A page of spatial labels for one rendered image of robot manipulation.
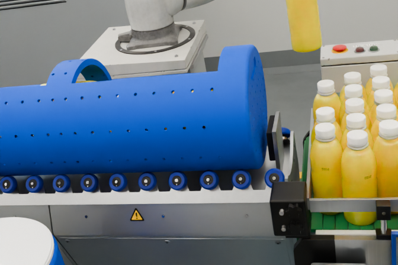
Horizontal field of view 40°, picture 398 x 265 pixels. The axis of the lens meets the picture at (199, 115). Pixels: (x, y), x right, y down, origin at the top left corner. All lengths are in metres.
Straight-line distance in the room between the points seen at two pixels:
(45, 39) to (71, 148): 1.95
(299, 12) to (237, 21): 2.96
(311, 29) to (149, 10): 0.76
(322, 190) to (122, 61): 0.91
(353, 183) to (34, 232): 0.63
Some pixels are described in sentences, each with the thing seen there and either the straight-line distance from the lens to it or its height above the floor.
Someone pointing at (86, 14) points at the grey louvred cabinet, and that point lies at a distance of 3.05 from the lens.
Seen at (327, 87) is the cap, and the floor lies 1.09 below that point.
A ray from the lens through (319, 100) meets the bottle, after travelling 1.33.
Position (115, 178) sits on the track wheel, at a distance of 1.34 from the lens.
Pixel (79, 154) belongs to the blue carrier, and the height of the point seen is 1.06.
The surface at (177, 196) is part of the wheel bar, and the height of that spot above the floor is 0.92.
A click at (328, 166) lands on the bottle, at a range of 1.15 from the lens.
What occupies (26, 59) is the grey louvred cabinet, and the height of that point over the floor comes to 0.72.
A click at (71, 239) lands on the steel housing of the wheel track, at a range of 1.47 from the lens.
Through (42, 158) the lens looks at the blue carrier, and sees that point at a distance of 1.34.
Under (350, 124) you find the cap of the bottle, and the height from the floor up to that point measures 1.09.
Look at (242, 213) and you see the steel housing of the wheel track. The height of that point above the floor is 0.88.
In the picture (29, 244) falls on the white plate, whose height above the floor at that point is 1.04.
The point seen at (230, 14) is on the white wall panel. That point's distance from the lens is 4.19.
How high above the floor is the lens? 1.65
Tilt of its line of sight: 26 degrees down
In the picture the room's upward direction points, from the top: 11 degrees counter-clockwise
